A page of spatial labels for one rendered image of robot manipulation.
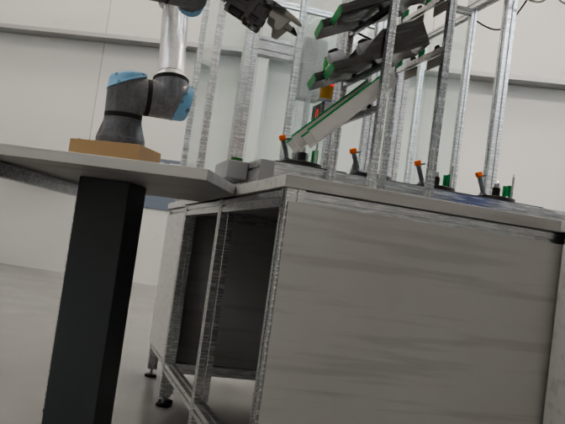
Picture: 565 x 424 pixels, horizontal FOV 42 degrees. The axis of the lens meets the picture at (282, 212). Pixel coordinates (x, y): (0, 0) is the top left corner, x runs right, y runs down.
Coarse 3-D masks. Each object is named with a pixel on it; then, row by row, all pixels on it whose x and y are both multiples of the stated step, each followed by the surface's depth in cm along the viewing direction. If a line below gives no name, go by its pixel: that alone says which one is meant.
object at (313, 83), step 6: (354, 54) 214; (318, 72) 213; (360, 72) 221; (312, 78) 216; (318, 78) 213; (324, 78) 213; (336, 78) 219; (342, 78) 222; (348, 78) 225; (312, 84) 219; (318, 84) 219; (324, 84) 222; (330, 84) 226
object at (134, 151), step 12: (72, 144) 221; (84, 144) 221; (96, 144) 220; (108, 144) 220; (120, 144) 219; (132, 144) 219; (120, 156) 219; (132, 156) 218; (144, 156) 224; (156, 156) 236
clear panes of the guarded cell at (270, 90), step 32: (224, 32) 375; (224, 64) 375; (256, 64) 380; (288, 64) 384; (224, 96) 375; (256, 96) 379; (448, 96) 371; (192, 128) 358; (224, 128) 374; (256, 128) 379; (352, 128) 394; (416, 128) 400; (448, 128) 366; (192, 160) 342; (224, 160) 374; (352, 160) 394; (416, 160) 395; (448, 160) 361
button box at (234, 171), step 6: (222, 162) 245; (228, 162) 237; (234, 162) 237; (240, 162) 238; (246, 162) 238; (216, 168) 254; (222, 168) 244; (228, 168) 237; (234, 168) 237; (240, 168) 238; (246, 168) 238; (222, 174) 242; (228, 174) 237; (234, 174) 237; (240, 174) 238; (246, 174) 238; (228, 180) 246; (234, 180) 243; (240, 180) 240
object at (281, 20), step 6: (270, 12) 200; (276, 12) 200; (288, 12) 199; (276, 18) 200; (282, 18) 199; (288, 18) 199; (294, 18) 199; (276, 24) 199; (282, 24) 199; (300, 24) 200
